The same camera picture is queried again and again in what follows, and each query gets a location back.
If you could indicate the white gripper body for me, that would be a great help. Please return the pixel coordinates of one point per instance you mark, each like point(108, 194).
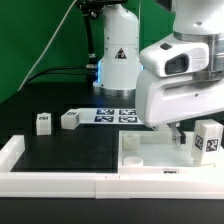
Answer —
point(174, 99)

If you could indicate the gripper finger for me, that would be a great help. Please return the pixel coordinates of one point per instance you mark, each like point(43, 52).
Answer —
point(178, 136)

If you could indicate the white square tabletop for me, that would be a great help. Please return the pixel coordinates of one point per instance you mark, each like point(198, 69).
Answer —
point(154, 152)

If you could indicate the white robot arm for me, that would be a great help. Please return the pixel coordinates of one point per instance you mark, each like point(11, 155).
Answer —
point(195, 21)

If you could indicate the white marker sheet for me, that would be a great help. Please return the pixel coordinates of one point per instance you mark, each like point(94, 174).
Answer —
point(112, 116)

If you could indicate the white U-shaped fence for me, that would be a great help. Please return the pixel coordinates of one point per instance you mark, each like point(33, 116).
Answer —
point(197, 184)

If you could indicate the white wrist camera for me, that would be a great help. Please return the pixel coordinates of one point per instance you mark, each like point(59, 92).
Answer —
point(172, 57)

